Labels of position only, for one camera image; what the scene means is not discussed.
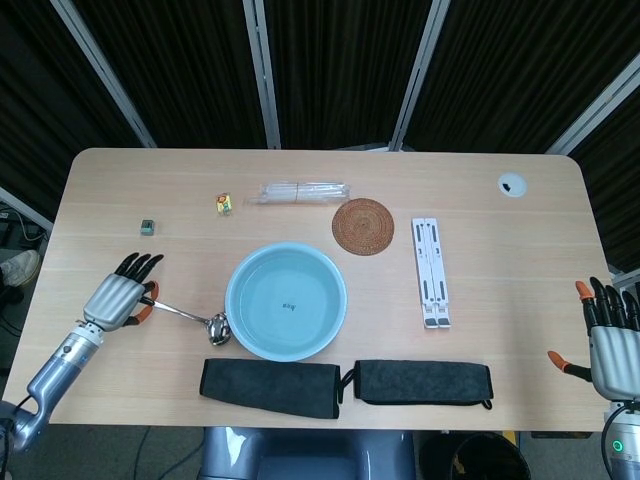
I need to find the light blue bowl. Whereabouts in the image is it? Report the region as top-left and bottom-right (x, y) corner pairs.
(225, 242), (349, 362)

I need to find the white round cable grommet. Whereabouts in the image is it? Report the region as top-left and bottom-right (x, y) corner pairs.
(497, 172), (528, 199)

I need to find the white folding laptop stand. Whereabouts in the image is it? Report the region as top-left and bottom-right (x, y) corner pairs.
(411, 216), (455, 330)

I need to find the silver metal ladle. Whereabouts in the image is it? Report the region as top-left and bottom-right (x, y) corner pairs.
(149, 298), (232, 347)

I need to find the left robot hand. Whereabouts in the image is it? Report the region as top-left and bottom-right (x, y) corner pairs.
(82, 252), (165, 332)

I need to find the round woven rattan coaster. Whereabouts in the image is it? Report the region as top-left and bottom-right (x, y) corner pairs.
(332, 198), (395, 256)

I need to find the clear plastic straw bundle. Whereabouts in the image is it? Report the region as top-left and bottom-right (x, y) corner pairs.
(243, 181), (354, 206)

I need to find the silver partition frame post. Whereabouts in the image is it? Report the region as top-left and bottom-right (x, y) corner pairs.
(242, 0), (282, 150)
(388, 0), (452, 152)
(0, 186), (54, 232)
(49, 0), (158, 149)
(543, 63), (640, 155)

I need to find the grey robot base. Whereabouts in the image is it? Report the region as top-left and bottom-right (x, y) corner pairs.
(199, 427), (416, 480)

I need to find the dark grey towel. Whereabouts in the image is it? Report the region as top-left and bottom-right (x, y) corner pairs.
(352, 359), (495, 411)
(199, 357), (357, 420)

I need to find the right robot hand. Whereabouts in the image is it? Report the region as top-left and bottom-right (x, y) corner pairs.
(547, 276), (640, 401)

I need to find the white shoe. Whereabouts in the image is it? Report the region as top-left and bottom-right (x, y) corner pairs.
(0, 249), (41, 287)

